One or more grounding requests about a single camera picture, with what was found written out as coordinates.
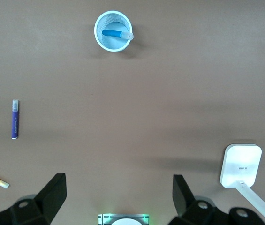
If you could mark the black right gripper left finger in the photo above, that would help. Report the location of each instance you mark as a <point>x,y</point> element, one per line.
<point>40,206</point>

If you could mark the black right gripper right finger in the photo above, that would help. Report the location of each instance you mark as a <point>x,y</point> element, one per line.
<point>193,213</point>

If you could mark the blue marker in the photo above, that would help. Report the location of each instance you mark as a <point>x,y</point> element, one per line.
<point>113,33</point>

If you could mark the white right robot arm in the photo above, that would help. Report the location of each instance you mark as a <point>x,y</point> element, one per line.
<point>126,222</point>

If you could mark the white desk lamp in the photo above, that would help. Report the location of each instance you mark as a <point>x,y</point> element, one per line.
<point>240,164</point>

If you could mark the purple marker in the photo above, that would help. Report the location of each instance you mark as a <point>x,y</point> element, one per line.
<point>15,122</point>

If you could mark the brown table cover sheet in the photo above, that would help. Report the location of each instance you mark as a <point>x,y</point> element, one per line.
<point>132,105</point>

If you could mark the light blue plastic cup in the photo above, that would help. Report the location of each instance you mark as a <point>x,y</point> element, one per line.
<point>110,45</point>

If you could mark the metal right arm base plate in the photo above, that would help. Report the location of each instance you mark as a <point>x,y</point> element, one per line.
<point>103,219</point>

